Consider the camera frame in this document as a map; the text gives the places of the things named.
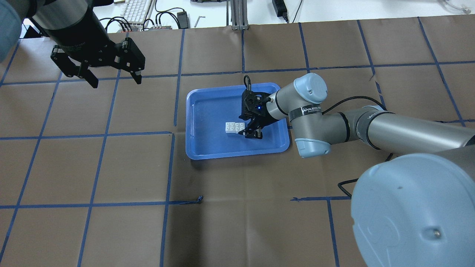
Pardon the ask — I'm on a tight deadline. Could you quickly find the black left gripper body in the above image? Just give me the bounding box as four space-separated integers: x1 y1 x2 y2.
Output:
50 37 146 78

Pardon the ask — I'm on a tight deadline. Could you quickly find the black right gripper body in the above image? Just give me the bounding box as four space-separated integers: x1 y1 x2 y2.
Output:
241 90 277 128

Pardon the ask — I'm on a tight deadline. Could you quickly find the white block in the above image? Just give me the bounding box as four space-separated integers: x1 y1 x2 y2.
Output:
225 122 236 134
234 122 245 134

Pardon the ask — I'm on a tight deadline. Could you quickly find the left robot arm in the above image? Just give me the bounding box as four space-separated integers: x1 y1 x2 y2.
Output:
0 0 145 88

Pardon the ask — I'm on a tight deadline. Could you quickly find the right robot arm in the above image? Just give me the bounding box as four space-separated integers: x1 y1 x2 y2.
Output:
240 73 475 267

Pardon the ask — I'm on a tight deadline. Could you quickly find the blue plastic tray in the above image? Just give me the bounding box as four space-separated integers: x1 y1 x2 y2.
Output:
186 85 290 159

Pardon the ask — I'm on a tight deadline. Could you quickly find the white keyboard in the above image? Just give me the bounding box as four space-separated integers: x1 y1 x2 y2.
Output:
120 0 154 25

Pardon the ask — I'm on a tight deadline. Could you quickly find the black power adapter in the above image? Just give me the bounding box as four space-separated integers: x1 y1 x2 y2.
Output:
271 0 287 17

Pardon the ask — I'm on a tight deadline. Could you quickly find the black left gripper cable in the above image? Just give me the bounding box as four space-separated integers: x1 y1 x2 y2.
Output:
95 17 132 34

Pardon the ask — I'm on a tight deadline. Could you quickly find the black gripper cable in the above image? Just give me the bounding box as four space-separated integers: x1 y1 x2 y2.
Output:
95 17 132 34
243 74 394 199

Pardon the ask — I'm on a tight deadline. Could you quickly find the aluminium frame post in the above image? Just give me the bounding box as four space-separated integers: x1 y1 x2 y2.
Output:
230 0 249 30

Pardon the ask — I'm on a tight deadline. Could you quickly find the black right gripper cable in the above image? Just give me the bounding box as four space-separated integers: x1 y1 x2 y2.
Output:
243 74 394 199

